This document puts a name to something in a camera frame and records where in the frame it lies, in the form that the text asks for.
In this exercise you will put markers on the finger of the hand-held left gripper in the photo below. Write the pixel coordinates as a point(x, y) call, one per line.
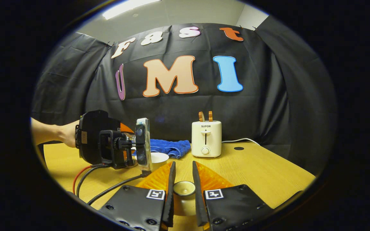
point(125, 129)

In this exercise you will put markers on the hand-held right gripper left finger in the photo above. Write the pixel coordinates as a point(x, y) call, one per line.
point(171, 199)

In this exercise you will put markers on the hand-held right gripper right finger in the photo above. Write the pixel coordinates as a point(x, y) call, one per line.
point(198, 199)

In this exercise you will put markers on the yellow teacup lid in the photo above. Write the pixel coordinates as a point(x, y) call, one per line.
point(184, 189)

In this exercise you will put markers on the blue towel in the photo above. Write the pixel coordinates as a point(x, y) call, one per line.
point(172, 147)

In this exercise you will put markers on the white toaster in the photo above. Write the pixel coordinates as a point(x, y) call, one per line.
point(206, 138)

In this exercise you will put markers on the black backdrop cloth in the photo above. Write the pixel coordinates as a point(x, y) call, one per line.
point(204, 102)

